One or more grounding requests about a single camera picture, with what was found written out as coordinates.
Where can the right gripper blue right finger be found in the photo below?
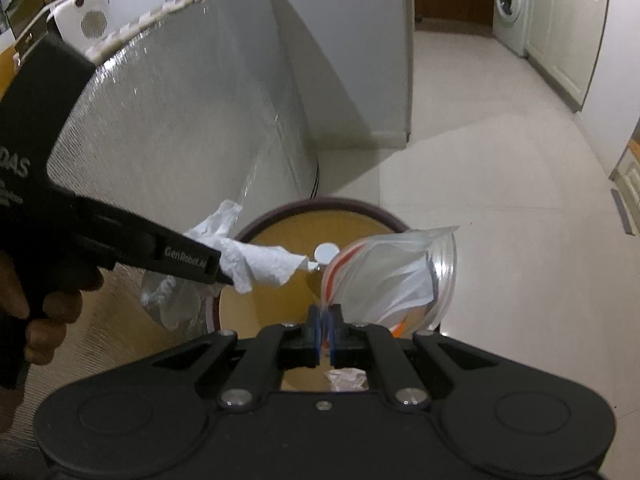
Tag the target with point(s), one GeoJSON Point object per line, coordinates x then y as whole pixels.
{"type": "Point", "coordinates": [335, 334]}

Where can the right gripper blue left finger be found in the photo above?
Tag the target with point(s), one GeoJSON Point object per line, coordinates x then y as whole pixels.
{"type": "Point", "coordinates": [312, 337]}

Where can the clear zip plastic bag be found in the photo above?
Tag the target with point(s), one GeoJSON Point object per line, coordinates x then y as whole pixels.
{"type": "Point", "coordinates": [402, 281]}

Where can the white tissue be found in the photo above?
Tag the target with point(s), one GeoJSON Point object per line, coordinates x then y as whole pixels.
{"type": "Point", "coordinates": [245, 264]}

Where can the tan round trash bin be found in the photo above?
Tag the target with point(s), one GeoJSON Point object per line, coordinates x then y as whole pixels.
{"type": "Point", "coordinates": [276, 313]}

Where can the person's left hand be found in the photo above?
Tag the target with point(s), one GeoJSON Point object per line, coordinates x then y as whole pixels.
{"type": "Point", "coordinates": [44, 334]}

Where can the crumpled paper in bin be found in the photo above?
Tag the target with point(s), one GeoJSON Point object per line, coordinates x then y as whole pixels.
{"type": "Point", "coordinates": [347, 379]}

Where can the plastic bottle white cap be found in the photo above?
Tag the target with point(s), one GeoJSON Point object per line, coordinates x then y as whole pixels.
{"type": "Point", "coordinates": [325, 252]}

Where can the clear plastic wrap piece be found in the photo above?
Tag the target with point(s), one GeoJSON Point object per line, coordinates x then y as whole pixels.
{"type": "Point", "coordinates": [177, 304]}

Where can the silver foil table skirt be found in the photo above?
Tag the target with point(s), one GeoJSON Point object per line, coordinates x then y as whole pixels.
{"type": "Point", "coordinates": [197, 107]}

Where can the white space heater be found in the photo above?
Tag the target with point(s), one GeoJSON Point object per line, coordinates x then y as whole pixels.
{"type": "Point", "coordinates": [81, 23]}

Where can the white kitchen cabinets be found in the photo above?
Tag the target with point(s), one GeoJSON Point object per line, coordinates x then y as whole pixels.
{"type": "Point", "coordinates": [564, 39]}

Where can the white washing machine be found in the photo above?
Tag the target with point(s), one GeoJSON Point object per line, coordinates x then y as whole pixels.
{"type": "Point", "coordinates": [510, 24]}

